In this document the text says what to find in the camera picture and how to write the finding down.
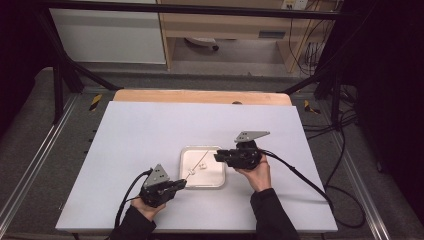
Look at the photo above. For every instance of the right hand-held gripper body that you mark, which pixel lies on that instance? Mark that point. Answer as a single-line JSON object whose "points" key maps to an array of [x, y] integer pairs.
{"points": [[245, 158]]}

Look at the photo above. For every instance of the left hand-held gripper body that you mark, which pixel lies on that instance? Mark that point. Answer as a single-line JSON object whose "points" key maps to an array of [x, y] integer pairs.
{"points": [[156, 193]]}

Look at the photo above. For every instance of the small white round piece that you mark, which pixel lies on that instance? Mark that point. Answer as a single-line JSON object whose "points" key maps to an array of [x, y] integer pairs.
{"points": [[202, 165], [191, 172]]}

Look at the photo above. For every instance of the square metal tray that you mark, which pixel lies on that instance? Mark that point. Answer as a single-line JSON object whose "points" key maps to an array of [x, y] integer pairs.
{"points": [[213, 176]]}

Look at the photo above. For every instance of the person's left hand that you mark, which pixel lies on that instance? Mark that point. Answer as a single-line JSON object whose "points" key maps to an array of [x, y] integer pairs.
{"points": [[148, 210]]}

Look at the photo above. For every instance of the person's right hand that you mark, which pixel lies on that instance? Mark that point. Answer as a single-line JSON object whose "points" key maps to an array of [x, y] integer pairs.
{"points": [[260, 176]]}

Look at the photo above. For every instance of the large white board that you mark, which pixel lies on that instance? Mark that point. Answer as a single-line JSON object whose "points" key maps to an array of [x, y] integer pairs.
{"points": [[133, 133]]}

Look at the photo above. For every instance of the wooden table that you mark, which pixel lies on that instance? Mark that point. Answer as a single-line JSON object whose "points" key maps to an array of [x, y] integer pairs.
{"points": [[186, 96]]}

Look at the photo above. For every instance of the yellow black striped tape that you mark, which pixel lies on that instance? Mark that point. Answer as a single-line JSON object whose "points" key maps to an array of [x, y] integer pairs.
{"points": [[310, 107], [95, 102]]}

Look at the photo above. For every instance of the white chair base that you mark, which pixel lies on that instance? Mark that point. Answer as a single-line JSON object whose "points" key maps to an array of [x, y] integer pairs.
{"points": [[201, 41]]}

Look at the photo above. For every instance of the light wooden desk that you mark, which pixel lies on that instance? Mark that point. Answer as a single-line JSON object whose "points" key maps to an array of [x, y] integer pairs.
{"points": [[216, 25]]}

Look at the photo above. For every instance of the white power strip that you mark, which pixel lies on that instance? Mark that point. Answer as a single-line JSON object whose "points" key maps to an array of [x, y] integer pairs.
{"points": [[295, 4]]}

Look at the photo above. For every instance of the white cabinet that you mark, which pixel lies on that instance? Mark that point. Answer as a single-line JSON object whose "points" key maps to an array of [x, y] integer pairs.
{"points": [[110, 33]]}

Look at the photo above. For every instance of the aluminium floor rail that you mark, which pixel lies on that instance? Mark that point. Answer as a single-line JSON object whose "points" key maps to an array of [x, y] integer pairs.
{"points": [[360, 180], [40, 150]]}

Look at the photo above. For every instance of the black metal frame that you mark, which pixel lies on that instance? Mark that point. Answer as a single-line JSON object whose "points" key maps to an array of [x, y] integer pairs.
{"points": [[200, 9]]}

